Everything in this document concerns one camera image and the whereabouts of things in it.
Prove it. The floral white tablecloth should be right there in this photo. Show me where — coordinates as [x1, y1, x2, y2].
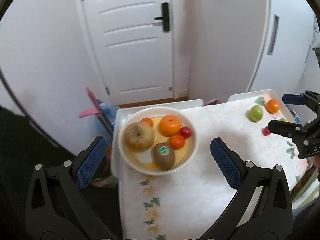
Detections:
[119, 97, 308, 239]

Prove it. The black door handle lock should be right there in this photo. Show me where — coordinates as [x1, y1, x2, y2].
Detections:
[154, 2, 170, 33]

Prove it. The small tangerine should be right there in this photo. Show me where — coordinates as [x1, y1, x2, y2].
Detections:
[141, 118, 153, 127]

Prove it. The pink plastic tool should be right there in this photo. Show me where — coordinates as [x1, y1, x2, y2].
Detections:
[78, 87, 103, 119]

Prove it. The large yellow-red apple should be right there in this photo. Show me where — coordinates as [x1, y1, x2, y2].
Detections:
[124, 121, 156, 152]

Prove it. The orange tomato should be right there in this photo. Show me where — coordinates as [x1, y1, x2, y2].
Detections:
[169, 134, 185, 150]

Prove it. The orange persimmon at table edge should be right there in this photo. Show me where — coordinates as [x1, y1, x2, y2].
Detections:
[265, 99, 280, 114]

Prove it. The cream oval fruit dish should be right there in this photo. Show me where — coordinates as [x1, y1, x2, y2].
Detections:
[117, 106, 199, 176]

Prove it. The large orange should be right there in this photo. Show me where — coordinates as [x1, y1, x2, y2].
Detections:
[159, 115, 182, 137]

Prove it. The brown kiwi with sticker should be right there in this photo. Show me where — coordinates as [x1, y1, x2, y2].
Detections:
[152, 142, 175, 170]

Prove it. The white door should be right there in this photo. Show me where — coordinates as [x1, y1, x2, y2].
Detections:
[82, 0, 173, 105]

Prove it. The blue water bottle pack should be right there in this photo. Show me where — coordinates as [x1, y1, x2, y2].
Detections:
[97, 99, 119, 137]

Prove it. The red tomato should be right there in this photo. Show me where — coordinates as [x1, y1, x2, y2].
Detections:
[179, 126, 193, 139]
[262, 126, 271, 136]

